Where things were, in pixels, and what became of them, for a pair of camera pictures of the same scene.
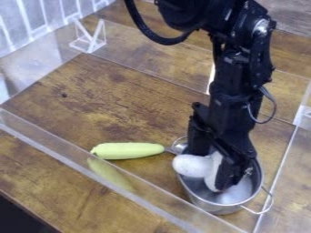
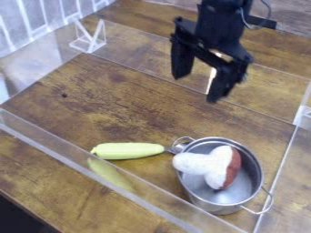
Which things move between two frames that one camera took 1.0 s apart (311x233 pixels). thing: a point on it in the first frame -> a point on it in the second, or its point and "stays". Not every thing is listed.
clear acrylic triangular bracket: x=86 y=42 stays
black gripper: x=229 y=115 -> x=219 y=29
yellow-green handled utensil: x=115 y=151 stays
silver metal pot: x=247 y=195 stays
